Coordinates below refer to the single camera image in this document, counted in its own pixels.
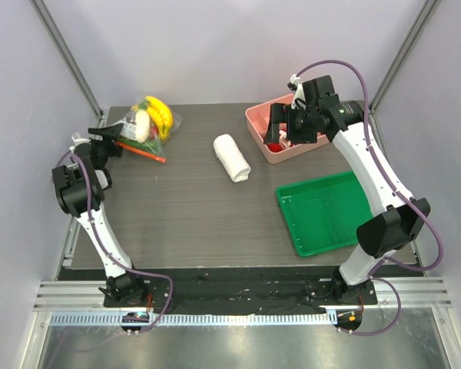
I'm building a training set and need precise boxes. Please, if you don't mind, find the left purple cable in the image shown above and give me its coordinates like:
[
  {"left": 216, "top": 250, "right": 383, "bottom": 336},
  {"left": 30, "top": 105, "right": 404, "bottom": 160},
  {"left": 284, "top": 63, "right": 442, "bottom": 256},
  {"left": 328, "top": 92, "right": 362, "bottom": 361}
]
[{"left": 57, "top": 150, "right": 175, "bottom": 335}]

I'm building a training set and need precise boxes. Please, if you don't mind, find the yellow fake banana bunch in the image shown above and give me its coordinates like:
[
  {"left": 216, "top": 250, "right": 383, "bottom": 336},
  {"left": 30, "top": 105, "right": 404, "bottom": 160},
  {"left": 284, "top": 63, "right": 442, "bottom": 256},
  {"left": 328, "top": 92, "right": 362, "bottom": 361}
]
[{"left": 144, "top": 96, "right": 174, "bottom": 143}]

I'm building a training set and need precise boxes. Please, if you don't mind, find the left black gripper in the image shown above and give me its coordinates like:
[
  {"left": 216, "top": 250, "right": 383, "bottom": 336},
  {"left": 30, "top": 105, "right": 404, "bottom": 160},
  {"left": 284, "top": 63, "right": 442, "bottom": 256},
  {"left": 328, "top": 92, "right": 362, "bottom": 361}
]
[{"left": 88, "top": 125, "right": 125, "bottom": 169}]

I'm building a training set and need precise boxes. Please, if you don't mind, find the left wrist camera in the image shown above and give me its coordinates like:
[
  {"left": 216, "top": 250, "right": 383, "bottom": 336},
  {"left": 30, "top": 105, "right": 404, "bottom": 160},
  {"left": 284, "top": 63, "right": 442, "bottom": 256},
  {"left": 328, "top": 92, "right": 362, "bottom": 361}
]
[{"left": 69, "top": 132, "right": 91, "bottom": 154}]

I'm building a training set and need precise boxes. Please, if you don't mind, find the rolled white towel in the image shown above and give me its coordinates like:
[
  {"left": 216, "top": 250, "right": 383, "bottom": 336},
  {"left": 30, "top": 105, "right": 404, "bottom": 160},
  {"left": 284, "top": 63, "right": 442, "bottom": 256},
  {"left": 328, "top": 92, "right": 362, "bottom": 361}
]
[{"left": 213, "top": 134, "right": 251, "bottom": 183}]

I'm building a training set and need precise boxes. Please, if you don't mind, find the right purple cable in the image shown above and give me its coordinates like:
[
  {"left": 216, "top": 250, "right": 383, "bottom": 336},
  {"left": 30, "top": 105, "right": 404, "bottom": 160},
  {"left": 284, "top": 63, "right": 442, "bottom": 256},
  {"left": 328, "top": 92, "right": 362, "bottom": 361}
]
[{"left": 295, "top": 59, "right": 445, "bottom": 336}]

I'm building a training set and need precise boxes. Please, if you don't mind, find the red fake food piece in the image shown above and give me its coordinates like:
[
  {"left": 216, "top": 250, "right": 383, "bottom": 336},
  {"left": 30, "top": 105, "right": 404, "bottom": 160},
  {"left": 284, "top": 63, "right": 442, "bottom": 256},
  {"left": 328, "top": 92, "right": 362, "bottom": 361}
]
[{"left": 267, "top": 143, "right": 287, "bottom": 153}]

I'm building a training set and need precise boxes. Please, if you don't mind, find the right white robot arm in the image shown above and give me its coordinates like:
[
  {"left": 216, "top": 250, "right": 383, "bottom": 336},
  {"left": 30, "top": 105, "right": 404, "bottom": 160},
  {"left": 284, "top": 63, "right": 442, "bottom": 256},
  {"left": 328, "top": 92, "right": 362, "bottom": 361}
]
[{"left": 264, "top": 98, "right": 430, "bottom": 304}]

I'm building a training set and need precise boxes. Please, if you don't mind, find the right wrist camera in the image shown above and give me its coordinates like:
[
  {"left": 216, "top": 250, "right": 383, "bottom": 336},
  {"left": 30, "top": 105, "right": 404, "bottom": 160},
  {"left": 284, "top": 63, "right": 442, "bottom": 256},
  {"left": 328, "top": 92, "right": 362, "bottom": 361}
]
[{"left": 287, "top": 75, "right": 307, "bottom": 109}]

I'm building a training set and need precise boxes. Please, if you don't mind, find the clear orange zip top bag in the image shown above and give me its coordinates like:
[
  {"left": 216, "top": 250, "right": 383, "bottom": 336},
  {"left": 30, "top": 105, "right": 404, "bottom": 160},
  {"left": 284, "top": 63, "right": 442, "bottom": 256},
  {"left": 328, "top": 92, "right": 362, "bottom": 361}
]
[{"left": 113, "top": 95, "right": 182, "bottom": 163}]

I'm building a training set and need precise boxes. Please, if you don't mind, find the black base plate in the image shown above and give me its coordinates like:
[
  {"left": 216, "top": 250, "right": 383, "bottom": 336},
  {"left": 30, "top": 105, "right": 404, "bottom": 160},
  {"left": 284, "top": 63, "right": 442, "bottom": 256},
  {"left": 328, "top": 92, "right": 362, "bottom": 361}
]
[{"left": 57, "top": 267, "right": 378, "bottom": 308}]

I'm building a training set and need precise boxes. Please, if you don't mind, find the purple cable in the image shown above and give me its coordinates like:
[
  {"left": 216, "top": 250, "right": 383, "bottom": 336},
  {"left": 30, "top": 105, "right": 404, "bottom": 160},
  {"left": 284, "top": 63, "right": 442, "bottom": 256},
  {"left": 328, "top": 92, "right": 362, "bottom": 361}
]
[
  {"left": 295, "top": 59, "right": 445, "bottom": 336},
  {"left": 57, "top": 150, "right": 175, "bottom": 335}
]

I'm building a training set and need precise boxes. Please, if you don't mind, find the red white fake food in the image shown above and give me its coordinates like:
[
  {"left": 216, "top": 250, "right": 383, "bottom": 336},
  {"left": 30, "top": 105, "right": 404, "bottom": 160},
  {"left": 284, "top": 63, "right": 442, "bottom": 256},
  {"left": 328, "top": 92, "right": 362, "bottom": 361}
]
[{"left": 279, "top": 130, "right": 291, "bottom": 150}]

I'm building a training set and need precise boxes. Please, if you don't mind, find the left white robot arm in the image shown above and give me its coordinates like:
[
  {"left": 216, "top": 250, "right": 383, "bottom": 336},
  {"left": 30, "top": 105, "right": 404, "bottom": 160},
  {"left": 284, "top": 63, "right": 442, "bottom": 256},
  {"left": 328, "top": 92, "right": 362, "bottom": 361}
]
[{"left": 52, "top": 123, "right": 148, "bottom": 307}]

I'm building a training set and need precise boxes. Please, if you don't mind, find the pink compartment tray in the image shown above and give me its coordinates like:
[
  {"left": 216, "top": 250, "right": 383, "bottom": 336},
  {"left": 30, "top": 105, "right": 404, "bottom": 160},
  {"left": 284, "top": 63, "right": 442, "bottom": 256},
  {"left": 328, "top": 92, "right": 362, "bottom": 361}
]
[{"left": 245, "top": 94, "right": 329, "bottom": 165}]

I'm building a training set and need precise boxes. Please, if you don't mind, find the green plastic tray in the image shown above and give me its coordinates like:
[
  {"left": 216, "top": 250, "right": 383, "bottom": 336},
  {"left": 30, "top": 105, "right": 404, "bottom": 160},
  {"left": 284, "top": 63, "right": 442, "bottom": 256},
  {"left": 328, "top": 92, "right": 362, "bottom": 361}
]
[{"left": 276, "top": 171, "right": 373, "bottom": 258}]

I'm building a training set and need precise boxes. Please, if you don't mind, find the white fake radish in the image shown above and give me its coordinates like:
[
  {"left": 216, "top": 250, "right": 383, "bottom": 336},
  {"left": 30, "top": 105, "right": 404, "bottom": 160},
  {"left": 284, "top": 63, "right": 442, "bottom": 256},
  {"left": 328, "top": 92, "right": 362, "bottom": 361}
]
[{"left": 134, "top": 109, "right": 151, "bottom": 143}]

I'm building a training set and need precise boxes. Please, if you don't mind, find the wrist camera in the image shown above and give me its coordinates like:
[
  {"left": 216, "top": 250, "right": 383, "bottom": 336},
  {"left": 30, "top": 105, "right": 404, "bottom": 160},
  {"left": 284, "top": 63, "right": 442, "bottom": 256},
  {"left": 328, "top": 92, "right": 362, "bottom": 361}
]
[
  {"left": 287, "top": 75, "right": 307, "bottom": 109},
  {"left": 69, "top": 132, "right": 91, "bottom": 154}
]

